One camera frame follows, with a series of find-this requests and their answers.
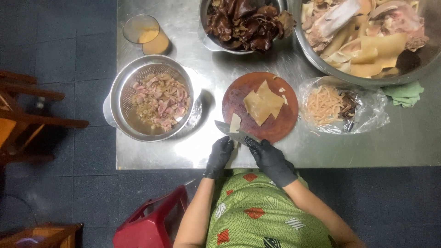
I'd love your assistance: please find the person's right hand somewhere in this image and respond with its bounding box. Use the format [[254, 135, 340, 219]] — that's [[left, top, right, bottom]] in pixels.
[[243, 136, 299, 189]]

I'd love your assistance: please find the person's left hand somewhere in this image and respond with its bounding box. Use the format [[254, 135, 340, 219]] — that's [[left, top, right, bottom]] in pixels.
[[203, 135, 235, 180]]

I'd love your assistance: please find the steel kitchen knife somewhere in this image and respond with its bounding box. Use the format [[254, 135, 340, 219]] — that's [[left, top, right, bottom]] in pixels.
[[214, 120, 261, 144]]

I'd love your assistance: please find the small pale pork skin slice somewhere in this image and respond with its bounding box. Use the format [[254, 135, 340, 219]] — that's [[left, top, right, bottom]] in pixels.
[[229, 113, 242, 134]]

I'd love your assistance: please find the round wooden cutting board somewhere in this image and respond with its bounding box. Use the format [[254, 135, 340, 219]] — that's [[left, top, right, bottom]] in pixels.
[[222, 72, 299, 145]]

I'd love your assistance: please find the tan pork skin sheet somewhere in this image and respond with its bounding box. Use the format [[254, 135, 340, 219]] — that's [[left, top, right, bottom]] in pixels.
[[256, 80, 286, 119], [243, 90, 273, 127]]

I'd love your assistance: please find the green patterned dress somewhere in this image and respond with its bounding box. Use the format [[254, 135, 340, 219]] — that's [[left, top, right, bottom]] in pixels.
[[206, 168, 340, 248]]

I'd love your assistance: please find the heap of chopped pork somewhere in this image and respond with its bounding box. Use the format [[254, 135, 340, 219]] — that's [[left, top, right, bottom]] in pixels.
[[132, 73, 191, 132]]

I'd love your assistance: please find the heap of shredded pork skin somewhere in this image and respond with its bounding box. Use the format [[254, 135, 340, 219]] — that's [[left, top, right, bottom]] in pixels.
[[305, 85, 346, 127]]

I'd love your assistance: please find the heap of shredded dark mushroom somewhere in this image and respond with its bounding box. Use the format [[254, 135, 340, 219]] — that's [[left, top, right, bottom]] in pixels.
[[339, 91, 359, 122]]

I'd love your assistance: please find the red plastic stool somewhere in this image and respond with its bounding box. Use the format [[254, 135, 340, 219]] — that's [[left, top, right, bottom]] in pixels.
[[112, 185, 189, 248]]

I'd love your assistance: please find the heap of wood ear mushrooms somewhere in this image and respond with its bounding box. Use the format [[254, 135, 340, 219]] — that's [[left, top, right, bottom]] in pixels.
[[205, 0, 297, 53]]

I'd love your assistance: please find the clear plastic bag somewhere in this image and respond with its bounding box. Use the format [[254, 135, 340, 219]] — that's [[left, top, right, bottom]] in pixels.
[[298, 76, 391, 135]]

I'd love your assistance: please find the plastic cup with yellow powder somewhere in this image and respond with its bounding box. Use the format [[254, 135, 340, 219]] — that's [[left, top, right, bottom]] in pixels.
[[123, 14, 171, 56]]

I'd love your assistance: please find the large white pork bone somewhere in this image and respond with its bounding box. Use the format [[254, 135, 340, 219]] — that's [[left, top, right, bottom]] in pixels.
[[312, 0, 361, 39]]

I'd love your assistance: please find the pile of boiled pork pieces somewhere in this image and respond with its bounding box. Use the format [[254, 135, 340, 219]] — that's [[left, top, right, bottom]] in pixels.
[[301, 0, 430, 79]]

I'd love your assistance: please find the green cloth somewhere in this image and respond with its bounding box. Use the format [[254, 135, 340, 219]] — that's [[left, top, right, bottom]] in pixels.
[[381, 81, 425, 108]]

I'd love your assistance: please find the large steel mixing bowl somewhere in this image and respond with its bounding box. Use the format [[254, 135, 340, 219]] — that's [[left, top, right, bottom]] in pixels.
[[292, 0, 441, 87]]

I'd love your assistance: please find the wooden chair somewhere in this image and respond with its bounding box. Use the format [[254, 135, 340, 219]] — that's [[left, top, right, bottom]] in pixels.
[[0, 70, 90, 166], [0, 223, 85, 248]]

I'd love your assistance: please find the steel pot with handle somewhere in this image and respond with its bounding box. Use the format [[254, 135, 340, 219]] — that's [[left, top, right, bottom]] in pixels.
[[198, 0, 291, 55]]

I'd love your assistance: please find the steel colander with handles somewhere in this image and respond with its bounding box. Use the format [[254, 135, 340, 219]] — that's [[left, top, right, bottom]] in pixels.
[[103, 54, 204, 143]]

